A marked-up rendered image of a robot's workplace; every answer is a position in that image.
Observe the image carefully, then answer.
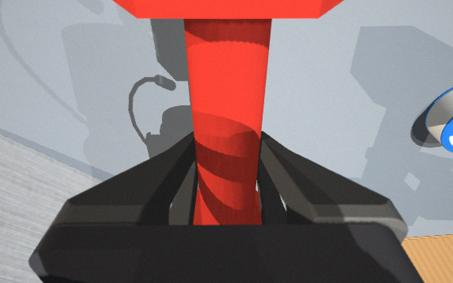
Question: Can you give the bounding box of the brown cardboard box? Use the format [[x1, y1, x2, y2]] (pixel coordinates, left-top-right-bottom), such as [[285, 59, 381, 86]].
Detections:
[[402, 234, 453, 283]]

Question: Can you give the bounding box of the red hexagonal dumbbell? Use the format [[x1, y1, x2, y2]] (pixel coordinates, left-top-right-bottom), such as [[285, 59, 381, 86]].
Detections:
[[113, 0, 344, 225]]

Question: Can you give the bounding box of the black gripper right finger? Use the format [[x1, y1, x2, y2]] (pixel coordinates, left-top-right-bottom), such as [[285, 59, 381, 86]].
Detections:
[[257, 131, 408, 244]]

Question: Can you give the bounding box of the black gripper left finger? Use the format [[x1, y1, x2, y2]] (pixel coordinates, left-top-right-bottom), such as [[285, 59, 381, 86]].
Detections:
[[49, 131, 198, 228]]

